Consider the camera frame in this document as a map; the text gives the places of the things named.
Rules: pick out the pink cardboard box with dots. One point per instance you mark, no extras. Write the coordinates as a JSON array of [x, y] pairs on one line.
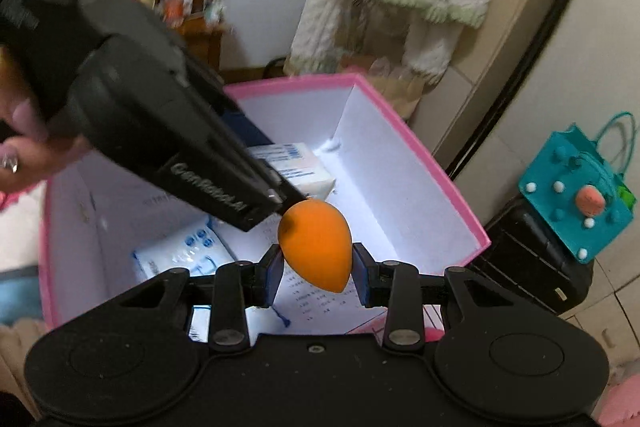
[[400, 142]]

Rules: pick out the white and blue tissue packet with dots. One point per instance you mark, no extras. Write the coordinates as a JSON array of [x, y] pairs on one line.
[[185, 252]]

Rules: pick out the printed paper sheet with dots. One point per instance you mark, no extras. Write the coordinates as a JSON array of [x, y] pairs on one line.
[[320, 307]]

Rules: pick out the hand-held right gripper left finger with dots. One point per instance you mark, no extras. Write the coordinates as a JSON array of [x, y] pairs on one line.
[[272, 278]]

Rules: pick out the brown paper bag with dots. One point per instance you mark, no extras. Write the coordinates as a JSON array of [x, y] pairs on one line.
[[395, 87]]

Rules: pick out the pink fluffy cloth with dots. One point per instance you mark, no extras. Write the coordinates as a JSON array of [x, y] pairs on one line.
[[622, 402]]

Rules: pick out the person's left hand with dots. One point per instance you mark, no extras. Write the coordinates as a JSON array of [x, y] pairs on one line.
[[30, 157]]

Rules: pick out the white carton with blue print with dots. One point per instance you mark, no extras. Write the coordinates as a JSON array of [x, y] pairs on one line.
[[305, 167]]

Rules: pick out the teal felt handbag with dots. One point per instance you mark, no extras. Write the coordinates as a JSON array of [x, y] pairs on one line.
[[565, 197]]

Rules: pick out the black suitcase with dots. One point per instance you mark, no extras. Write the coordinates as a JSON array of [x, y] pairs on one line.
[[530, 257]]

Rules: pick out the black vertical rail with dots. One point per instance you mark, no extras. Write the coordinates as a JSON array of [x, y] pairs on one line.
[[540, 32]]

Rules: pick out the orange makeup sponge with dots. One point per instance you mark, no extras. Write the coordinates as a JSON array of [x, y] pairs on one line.
[[315, 247]]

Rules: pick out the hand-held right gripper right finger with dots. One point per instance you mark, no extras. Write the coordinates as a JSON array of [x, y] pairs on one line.
[[361, 277]]

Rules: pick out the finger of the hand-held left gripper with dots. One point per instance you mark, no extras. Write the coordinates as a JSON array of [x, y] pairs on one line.
[[285, 194]]

